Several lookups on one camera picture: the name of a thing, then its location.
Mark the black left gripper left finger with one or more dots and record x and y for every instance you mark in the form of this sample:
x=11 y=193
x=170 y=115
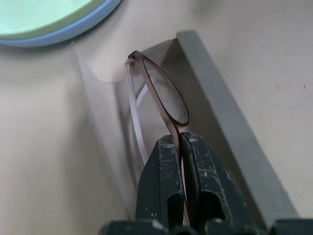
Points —
x=159 y=181

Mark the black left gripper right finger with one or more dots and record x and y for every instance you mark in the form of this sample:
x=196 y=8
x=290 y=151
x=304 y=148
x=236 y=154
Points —
x=210 y=181

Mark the brown frame glasses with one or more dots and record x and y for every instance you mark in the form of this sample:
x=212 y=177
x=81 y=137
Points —
x=156 y=98

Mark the translucent grey glasses case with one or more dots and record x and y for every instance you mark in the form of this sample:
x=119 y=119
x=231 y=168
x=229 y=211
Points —
x=215 y=117

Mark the blue rimmed plate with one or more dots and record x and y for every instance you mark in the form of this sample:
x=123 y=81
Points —
x=49 y=22

